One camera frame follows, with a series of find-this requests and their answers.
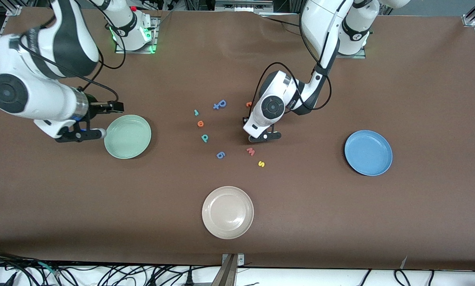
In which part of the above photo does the pale green plate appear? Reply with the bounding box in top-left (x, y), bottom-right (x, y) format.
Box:
top-left (104, 114), bottom-right (152, 160)

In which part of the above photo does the beige plate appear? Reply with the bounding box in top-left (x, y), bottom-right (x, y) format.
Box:
top-left (202, 186), bottom-right (254, 240)

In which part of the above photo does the silver box behind table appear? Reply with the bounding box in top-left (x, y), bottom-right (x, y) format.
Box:
top-left (215, 0), bottom-right (274, 12)

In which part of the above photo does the blue plate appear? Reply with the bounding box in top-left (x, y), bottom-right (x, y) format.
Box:
top-left (344, 130), bottom-right (393, 176)

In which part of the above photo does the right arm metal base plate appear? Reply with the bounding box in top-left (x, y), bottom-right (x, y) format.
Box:
top-left (115, 16), bottom-right (159, 54)

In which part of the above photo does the black cable on table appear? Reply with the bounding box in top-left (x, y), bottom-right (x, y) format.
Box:
top-left (257, 11), bottom-right (303, 27)

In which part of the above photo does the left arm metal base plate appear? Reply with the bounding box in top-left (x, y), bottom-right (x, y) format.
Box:
top-left (335, 44), bottom-right (367, 59)

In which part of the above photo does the metal table edge bracket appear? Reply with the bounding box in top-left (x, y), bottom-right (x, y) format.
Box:
top-left (211, 253), bottom-right (246, 286)

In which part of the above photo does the tangle of black floor cables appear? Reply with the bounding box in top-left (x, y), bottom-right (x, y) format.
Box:
top-left (0, 248), bottom-right (206, 286)

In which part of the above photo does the teal floor cable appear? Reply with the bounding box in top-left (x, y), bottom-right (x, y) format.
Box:
top-left (38, 261), bottom-right (60, 275)

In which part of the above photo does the black looped floor cable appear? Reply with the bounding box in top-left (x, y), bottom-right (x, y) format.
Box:
top-left (394, 269), bottom-right (412, 286)

